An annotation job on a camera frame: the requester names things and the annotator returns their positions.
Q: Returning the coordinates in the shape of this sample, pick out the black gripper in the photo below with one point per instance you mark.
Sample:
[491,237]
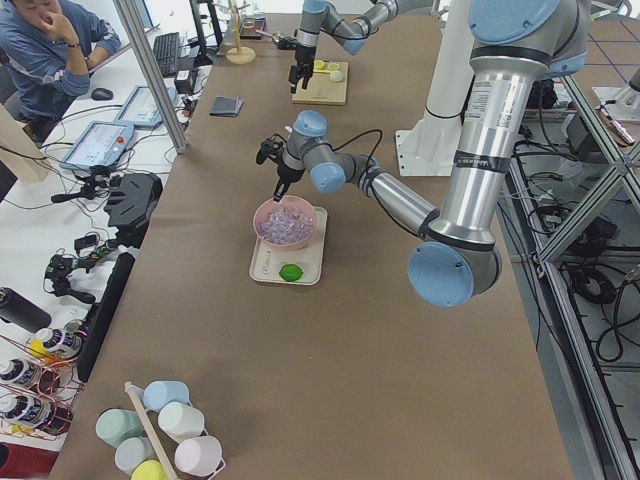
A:
[303,55]
[288,173]

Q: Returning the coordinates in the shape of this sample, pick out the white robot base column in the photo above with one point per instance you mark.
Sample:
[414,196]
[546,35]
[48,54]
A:
[428,148]

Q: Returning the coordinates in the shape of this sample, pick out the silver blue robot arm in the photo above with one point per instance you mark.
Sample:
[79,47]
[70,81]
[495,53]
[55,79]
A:
[322,16]
[511,45]

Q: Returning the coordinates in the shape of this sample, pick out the pink bowl of ice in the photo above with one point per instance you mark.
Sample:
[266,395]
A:
[287,224]

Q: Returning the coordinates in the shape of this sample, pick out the bamboo cutting board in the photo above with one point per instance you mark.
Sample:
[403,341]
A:
[322,91]

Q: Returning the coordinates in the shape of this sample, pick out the metal scoop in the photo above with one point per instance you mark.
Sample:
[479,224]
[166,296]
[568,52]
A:
[275,37]

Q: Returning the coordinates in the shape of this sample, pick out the dark wooden tray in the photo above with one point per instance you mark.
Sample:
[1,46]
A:
[250,28]

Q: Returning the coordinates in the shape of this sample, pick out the wooden mug tree stand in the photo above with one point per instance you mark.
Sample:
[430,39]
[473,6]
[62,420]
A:
[238,55]

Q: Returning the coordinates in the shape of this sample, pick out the beige plastic tray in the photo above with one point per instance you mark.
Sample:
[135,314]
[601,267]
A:
[267,262]

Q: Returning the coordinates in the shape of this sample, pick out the green lime half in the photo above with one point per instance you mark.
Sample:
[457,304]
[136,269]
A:
[291,272]

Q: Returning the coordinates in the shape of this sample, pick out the dark folded cloth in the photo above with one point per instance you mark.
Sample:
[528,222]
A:
[224,106]

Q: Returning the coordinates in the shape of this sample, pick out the black keyboard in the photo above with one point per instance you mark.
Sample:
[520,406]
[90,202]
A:
[166,50]

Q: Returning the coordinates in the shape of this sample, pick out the blue teach pendant far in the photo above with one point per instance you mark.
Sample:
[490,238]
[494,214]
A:
[140,109]

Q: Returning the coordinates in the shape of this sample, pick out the blue teach pendant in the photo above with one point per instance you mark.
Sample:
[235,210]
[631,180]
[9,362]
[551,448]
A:
[140,109]
[100,145]

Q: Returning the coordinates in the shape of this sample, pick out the blue teach pendant near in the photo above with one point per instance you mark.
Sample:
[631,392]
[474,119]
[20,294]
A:
[100,145]

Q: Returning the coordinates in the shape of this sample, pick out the black computer mouse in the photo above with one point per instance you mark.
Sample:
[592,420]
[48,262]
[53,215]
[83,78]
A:
[101,94]

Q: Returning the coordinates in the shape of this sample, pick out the black long bar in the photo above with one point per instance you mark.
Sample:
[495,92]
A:
[100,316]

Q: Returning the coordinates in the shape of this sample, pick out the light blue mug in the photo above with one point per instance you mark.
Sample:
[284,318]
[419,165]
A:
[159,393]

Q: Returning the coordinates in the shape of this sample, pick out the white mug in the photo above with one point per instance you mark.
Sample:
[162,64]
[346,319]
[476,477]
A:
[181,421]

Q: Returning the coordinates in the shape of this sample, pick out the seated person in blue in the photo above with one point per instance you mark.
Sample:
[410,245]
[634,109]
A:
[51,48]

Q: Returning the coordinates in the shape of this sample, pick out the pink mug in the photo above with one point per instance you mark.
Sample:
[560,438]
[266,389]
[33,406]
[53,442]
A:
[200,456]

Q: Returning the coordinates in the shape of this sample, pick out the green mug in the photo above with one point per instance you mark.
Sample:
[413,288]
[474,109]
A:
[114,426]

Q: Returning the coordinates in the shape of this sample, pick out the black bottle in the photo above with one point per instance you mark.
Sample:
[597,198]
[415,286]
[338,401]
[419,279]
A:
[18,310]

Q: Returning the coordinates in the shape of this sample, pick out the grey mug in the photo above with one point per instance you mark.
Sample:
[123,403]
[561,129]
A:
[132,452]

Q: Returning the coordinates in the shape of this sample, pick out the wooden mug rack rod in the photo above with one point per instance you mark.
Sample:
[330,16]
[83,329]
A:
[134,395]

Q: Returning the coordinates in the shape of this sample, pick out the yellow mug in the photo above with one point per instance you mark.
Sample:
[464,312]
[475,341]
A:
[149,470]

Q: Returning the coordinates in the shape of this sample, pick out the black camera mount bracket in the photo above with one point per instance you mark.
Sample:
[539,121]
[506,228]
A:
[132,201]

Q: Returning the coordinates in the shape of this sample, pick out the aluminium frame post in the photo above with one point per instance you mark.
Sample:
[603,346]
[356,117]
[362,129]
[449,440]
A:
[132,24]

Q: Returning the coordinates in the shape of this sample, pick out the copper wire bottle rack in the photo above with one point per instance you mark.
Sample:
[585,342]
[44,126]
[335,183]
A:
[39,383]

